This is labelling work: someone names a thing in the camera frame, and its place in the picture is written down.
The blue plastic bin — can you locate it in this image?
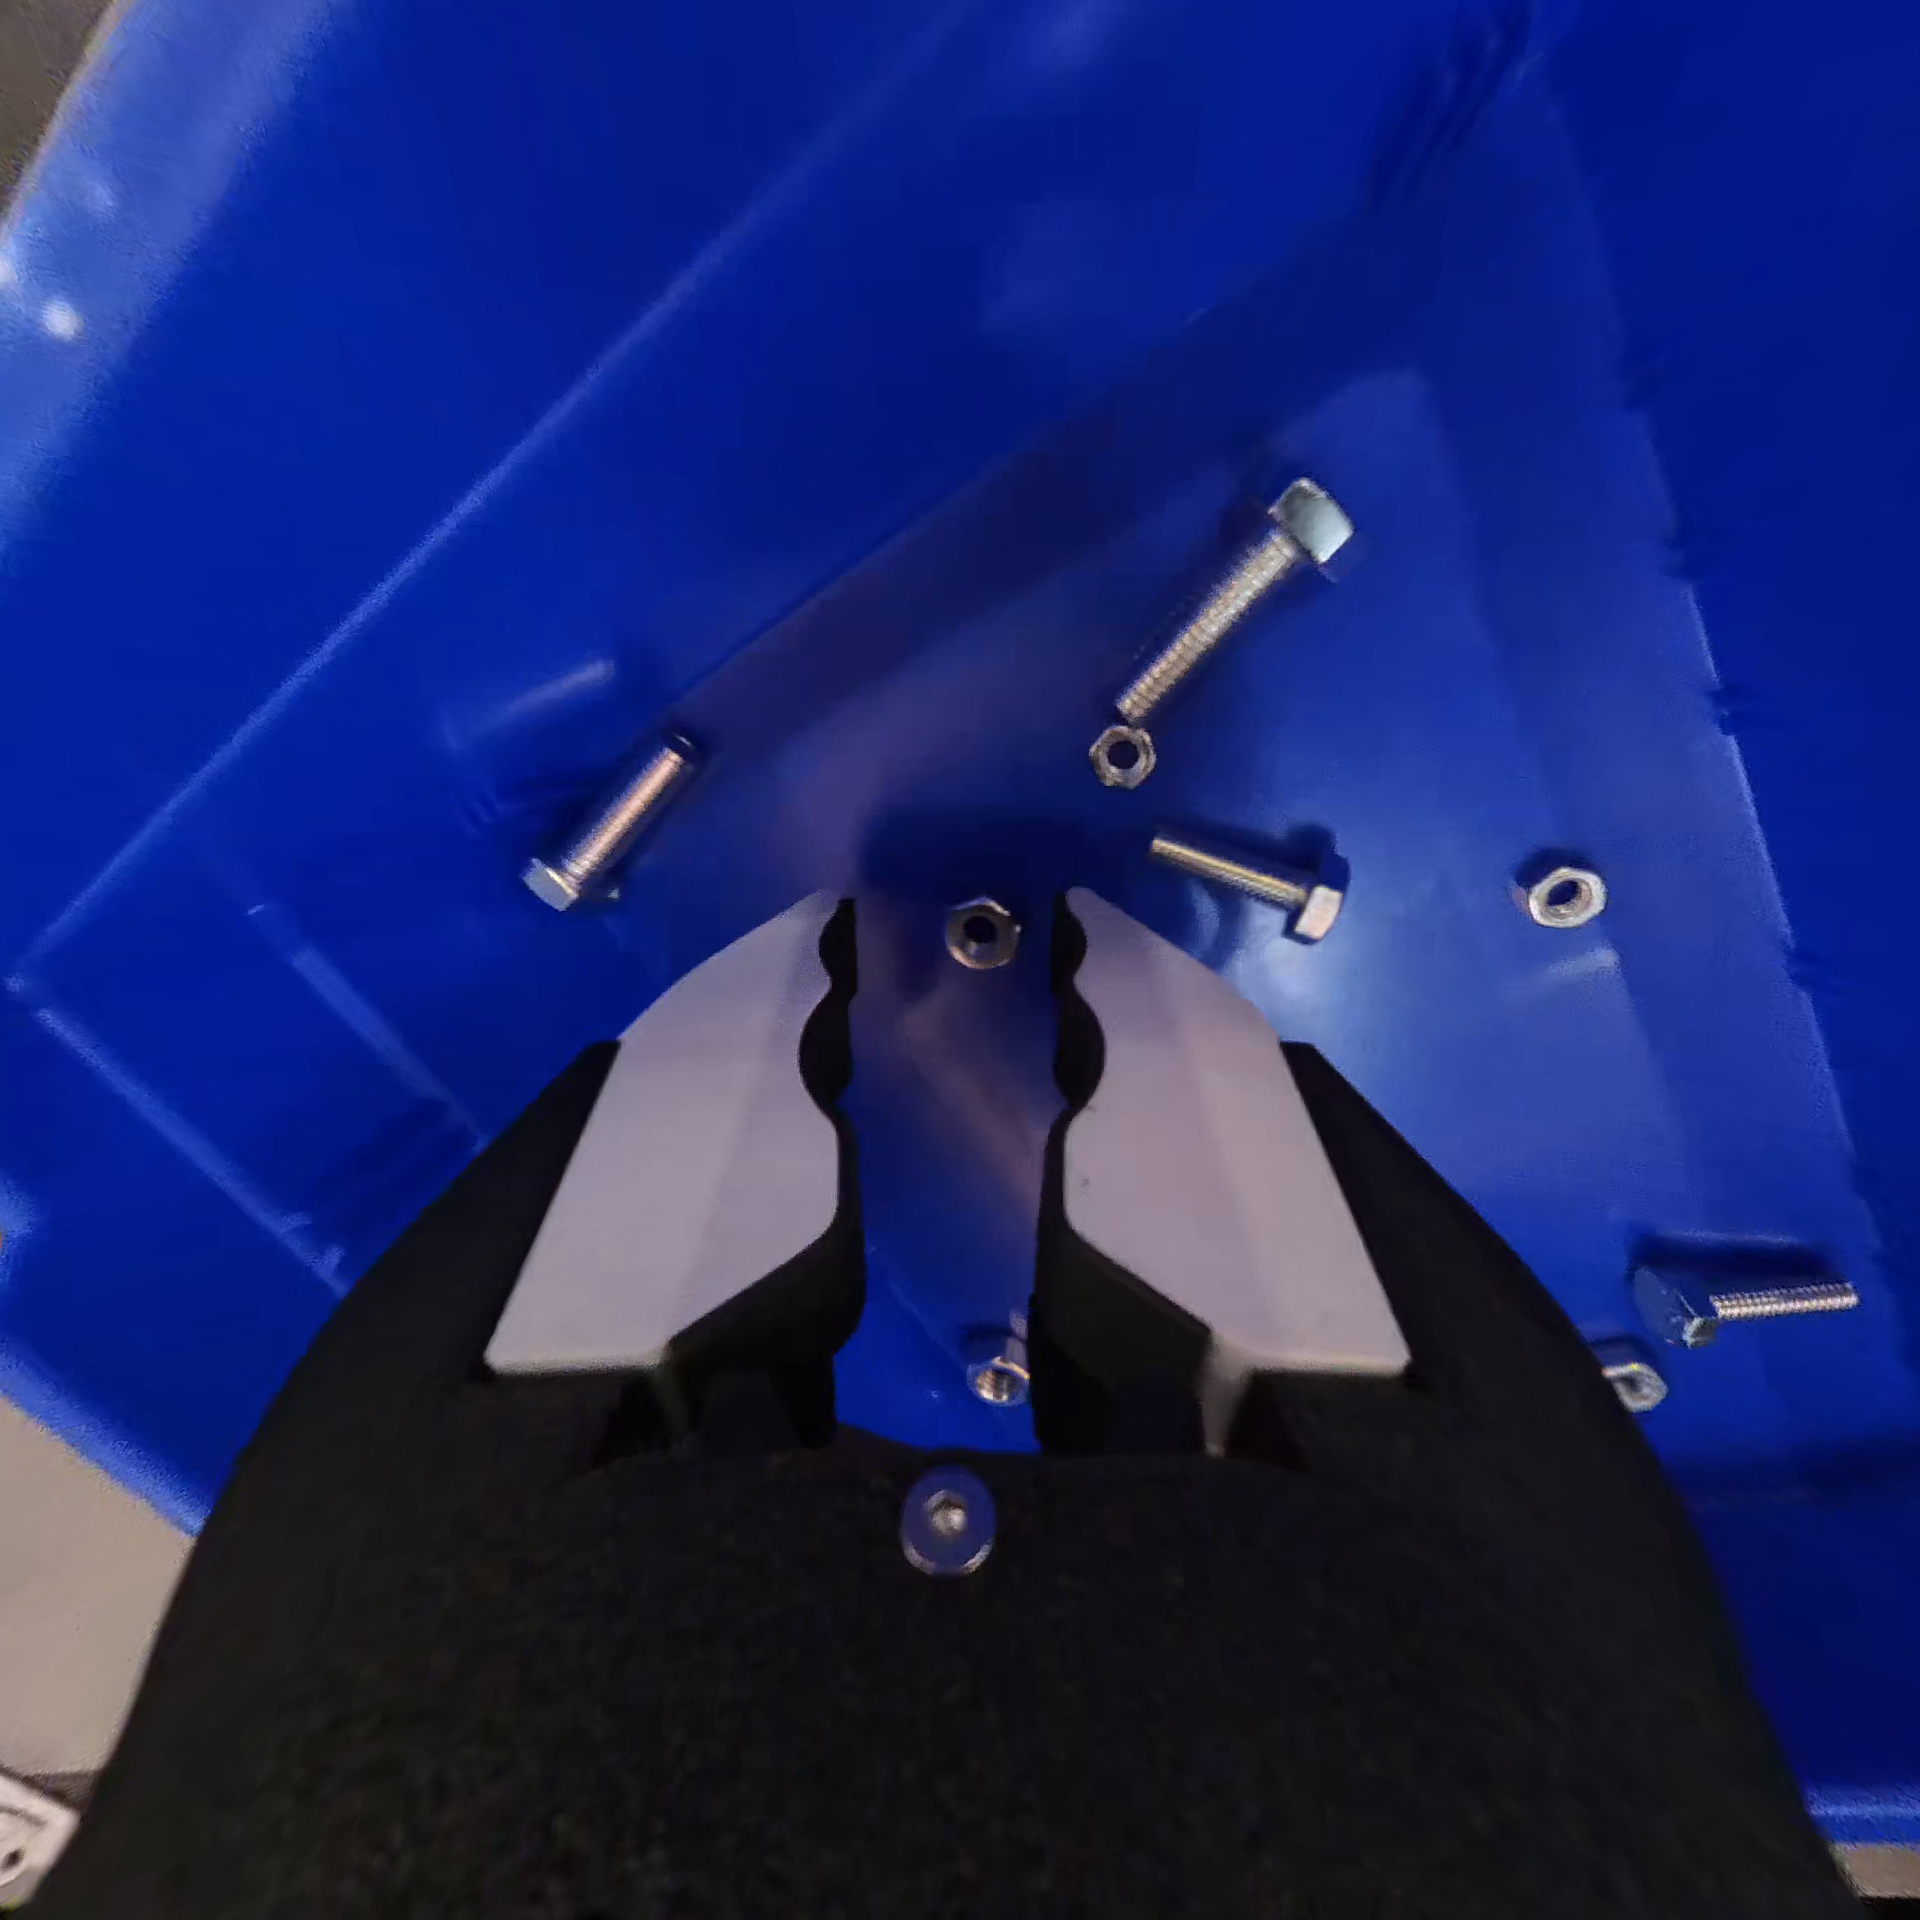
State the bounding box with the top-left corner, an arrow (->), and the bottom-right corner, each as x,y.
0,0 -> 1920,1842

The long steel hex bolt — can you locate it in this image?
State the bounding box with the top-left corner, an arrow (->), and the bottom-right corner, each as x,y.
1114,474 -> 1357,727

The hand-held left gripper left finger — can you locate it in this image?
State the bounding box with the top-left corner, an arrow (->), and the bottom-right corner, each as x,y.
483,893 -> 871,1444

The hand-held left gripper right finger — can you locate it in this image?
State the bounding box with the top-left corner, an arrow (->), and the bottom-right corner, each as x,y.
1030,890 -> 1412,1450

